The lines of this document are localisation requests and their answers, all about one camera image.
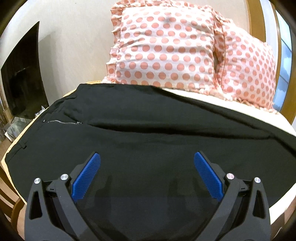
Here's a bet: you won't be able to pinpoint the black television screen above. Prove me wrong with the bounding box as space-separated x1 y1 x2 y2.
1 22 49 120

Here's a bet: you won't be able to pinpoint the wooden window frame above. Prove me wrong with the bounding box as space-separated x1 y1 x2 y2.
246 1 295 123

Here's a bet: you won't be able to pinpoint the pink polka dot front pillow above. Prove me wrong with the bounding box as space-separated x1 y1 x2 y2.
103 1 220 95

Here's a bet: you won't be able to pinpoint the pink polka dot rear pillow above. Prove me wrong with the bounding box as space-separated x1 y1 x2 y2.
213 13 276 110

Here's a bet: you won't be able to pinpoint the clutter on side shelf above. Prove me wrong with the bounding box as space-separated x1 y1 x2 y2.
1 105 46 142

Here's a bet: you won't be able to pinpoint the pink polka dot pillow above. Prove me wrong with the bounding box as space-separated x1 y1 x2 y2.
213 13 276 110
103 1 220 95

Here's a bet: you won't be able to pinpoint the black pants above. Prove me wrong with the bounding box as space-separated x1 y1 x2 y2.
5 84 295 240

